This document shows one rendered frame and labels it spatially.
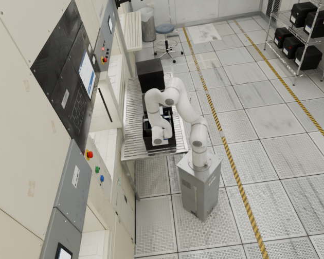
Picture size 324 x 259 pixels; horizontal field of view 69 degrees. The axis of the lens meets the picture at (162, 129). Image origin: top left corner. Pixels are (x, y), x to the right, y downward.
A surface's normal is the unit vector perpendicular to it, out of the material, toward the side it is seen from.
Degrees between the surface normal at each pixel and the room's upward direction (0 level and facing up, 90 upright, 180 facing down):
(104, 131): 0
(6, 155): 90
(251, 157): 0
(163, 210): 0
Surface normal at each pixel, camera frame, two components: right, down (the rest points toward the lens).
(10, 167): 0.99, -0.14
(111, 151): -0.12, -0.69
